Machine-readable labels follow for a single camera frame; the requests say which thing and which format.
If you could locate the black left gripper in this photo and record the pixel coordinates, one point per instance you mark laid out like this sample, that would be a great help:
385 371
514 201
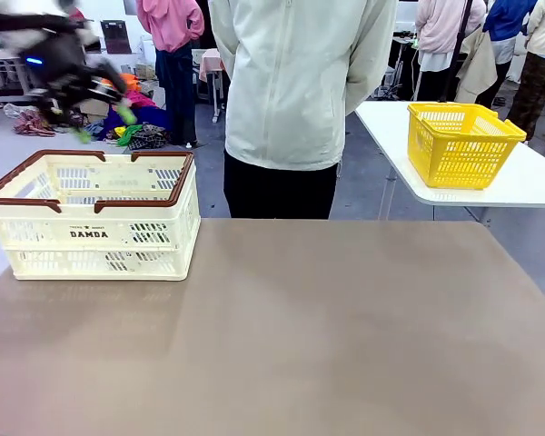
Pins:
56 63

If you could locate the cream shopping basket brown rim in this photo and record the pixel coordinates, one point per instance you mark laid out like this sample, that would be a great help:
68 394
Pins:
95 254

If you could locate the yellow plastic basket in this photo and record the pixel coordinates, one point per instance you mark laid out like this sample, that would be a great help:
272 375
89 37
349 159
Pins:
458 163

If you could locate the cardboard box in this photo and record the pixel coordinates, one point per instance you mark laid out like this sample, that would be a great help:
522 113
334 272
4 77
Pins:
95 110

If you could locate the orange cloth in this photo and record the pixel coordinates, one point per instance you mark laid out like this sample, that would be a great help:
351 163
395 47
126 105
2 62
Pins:
132 84

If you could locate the green cloth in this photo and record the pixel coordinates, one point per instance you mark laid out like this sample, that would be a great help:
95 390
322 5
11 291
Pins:
126 136

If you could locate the magenta cloth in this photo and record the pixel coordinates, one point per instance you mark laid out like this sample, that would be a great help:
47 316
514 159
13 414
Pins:
141 99

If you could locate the patterned cloth heap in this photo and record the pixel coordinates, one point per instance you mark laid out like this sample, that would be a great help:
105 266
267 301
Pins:
27 125

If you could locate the clear plastic bag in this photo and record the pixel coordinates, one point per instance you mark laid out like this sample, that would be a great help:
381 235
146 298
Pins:
16 110

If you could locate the purple cloth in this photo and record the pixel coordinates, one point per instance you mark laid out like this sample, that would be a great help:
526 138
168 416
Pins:
154 117

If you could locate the dark patterned cloth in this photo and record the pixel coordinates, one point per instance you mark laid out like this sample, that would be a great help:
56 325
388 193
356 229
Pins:
150 136

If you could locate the grey workshop table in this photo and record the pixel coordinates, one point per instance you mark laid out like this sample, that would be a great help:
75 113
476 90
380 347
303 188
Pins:
4 77

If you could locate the person in pink hoodie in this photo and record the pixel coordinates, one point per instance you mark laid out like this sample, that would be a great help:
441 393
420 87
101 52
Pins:
168 22

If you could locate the table with pink cover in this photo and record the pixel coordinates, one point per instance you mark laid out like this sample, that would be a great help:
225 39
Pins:
211 61

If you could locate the person in cream jacket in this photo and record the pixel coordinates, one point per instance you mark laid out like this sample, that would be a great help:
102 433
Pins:
290 91

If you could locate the person in pink sweater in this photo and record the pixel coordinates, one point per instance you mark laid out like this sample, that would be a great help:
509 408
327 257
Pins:
445 22

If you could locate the beige coat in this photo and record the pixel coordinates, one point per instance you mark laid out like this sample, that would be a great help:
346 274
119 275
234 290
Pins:
477 68

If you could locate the person in blue jacket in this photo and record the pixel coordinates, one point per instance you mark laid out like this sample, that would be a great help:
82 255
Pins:
508 18

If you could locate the white side table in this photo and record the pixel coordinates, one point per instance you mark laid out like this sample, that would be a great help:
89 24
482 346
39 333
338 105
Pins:
527 181

